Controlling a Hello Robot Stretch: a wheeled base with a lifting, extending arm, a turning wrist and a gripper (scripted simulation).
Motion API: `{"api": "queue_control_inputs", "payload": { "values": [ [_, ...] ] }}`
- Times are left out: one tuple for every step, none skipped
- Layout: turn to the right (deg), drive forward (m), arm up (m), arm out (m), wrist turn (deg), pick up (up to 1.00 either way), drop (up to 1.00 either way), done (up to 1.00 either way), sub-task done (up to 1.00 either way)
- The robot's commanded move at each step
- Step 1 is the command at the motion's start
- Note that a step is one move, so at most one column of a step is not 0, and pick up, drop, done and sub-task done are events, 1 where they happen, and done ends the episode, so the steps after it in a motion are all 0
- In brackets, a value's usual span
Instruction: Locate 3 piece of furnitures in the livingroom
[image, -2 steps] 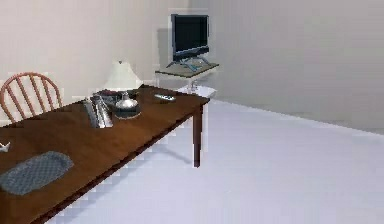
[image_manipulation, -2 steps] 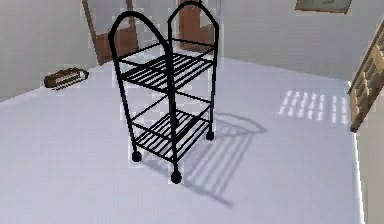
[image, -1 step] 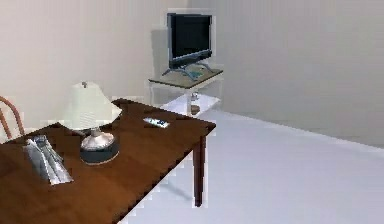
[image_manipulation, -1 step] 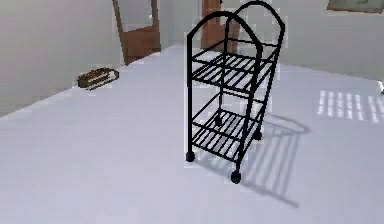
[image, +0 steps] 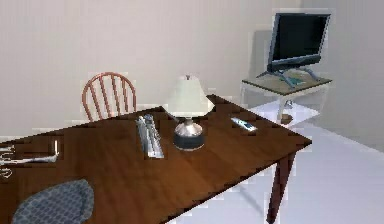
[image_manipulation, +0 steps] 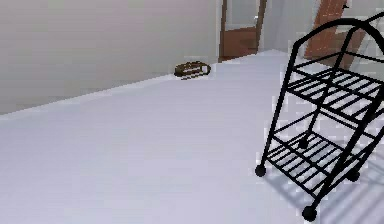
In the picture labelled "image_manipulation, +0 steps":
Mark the brown oval floor object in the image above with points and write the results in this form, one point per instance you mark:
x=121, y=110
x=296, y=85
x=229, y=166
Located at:
x=191, y=69

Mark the brown open room door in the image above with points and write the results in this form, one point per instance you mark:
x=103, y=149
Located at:
x=325, y=30

